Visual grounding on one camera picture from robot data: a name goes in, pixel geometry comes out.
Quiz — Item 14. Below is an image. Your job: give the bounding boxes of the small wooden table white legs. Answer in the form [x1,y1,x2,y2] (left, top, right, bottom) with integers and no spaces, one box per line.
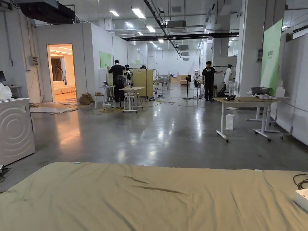
[119,87,146,113]

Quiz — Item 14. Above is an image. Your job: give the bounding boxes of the beige partition cabinet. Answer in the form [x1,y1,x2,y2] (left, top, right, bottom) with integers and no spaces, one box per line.
[131,68,154,99]

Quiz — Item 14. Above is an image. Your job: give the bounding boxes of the black standing fan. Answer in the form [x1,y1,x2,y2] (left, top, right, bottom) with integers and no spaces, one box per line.
[183,74,195,100]

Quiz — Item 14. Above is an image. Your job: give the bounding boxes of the group of people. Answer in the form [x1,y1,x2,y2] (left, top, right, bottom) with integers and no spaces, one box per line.
[107,60,147,103]

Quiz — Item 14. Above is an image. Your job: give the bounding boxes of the white folding table with laptop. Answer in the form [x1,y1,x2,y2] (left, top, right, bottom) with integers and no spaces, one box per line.
[100,81,117,106]

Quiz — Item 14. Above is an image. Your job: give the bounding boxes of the white stool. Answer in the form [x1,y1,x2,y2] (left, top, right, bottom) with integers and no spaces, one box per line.
[94,95,105,108]

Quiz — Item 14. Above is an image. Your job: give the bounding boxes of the stack of brown cartons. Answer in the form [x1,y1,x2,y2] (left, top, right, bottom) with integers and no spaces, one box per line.
[79,93,94,105]

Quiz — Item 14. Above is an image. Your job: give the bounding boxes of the white carton on floor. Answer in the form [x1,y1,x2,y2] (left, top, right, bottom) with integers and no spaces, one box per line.
[226,114,236,131]

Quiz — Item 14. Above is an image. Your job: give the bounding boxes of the bed with beige sheet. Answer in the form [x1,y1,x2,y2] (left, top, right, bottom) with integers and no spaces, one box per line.
[0,162,308,231]

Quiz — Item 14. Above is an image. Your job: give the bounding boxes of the wooden table on white legs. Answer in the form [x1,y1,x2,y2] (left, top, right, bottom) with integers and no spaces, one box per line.
[212,86,291,143]

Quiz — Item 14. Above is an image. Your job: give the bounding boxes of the white washing machine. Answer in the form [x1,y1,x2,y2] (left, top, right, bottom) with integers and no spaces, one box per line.
[0,83,36,166]

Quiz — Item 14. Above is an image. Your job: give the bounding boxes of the white flat box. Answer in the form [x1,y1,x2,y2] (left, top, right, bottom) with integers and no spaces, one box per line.
[292,189,308,212]

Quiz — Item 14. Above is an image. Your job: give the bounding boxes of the dark cable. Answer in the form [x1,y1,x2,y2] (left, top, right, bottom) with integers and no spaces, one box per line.
[292,174,308,190]

